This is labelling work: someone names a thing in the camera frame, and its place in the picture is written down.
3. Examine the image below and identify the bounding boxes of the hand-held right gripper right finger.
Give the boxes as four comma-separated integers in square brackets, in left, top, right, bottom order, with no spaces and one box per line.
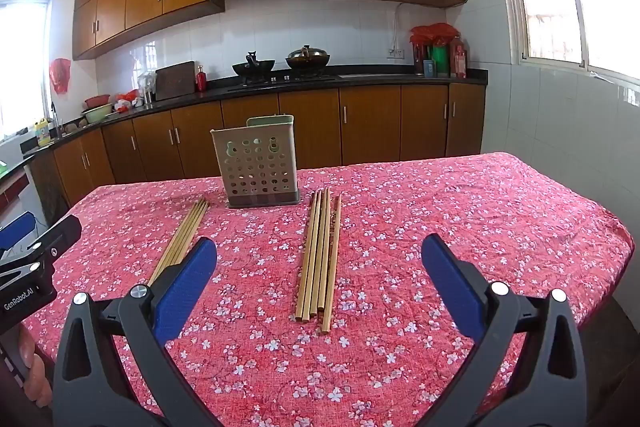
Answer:
[414,233,589,427]

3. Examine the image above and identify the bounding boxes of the red floral tablecloth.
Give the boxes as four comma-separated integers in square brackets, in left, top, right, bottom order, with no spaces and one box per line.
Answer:
[22,152,636,427]

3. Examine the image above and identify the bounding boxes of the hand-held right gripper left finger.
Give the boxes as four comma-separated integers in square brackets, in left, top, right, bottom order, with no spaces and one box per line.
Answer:
[51,236,218,427]

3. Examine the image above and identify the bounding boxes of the brown base cabinets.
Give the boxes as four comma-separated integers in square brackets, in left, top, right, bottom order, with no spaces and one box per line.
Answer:
[30,83,487,208]

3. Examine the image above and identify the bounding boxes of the small bright window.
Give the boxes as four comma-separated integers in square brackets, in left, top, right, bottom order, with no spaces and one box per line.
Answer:
[0,0,53,142]

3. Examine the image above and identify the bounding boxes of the red bag over bottles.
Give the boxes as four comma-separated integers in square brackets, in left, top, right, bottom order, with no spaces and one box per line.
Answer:
[410,23,463,48]

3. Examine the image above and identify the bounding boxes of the tall red oil bottle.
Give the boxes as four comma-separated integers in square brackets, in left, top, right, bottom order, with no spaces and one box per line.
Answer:
[450,36,468,79]

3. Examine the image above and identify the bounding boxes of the black kitchen countertop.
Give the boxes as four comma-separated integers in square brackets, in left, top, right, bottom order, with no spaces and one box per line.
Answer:
[20,69,489,158]

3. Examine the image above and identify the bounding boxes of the dark brown cutting board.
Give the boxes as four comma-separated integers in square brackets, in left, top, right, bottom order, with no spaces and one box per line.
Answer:
[155,61,197,102]

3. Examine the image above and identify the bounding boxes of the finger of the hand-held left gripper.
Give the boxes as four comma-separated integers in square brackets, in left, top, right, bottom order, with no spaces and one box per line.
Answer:
[0,215,82,289]

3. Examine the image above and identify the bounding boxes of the black wok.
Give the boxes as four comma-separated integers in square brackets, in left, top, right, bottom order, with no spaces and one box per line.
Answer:
[231,51,277,80]

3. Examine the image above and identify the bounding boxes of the person's left hand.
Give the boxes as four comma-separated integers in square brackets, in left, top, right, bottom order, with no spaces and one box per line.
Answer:
[20,332,53,408]

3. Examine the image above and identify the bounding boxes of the large sliding window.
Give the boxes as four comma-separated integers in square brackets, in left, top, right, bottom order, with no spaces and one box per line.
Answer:
[492,0,640,108]

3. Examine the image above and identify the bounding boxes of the hanging red plastic bag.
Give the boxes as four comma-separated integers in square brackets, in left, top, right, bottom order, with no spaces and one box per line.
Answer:
[49,58,72,95]

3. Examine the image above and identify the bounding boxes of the dark pan with lid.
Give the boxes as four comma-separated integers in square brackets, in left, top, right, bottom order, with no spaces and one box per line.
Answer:
[285,46,332,72]

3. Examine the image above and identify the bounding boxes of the black gas stove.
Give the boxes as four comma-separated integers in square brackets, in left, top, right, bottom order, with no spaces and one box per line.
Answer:
[227,74,341,92]

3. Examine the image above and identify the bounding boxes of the clear glass jar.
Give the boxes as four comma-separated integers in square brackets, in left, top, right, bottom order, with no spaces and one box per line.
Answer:
[137,72,157,105]

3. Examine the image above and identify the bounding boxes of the perforated beige chopstick holder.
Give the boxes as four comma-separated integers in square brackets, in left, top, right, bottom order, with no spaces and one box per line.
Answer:
[210,114,302,208]

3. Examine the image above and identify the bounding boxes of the dark sauce bottle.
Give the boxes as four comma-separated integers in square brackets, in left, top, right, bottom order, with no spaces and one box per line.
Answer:
[413,43,431,75]

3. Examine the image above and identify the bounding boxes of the red and white plastic bag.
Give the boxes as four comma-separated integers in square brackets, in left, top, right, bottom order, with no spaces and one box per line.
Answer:
[112,89,146,112]

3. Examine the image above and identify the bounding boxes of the green basin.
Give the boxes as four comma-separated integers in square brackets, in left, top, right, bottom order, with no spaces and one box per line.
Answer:
[81,103,115,124]

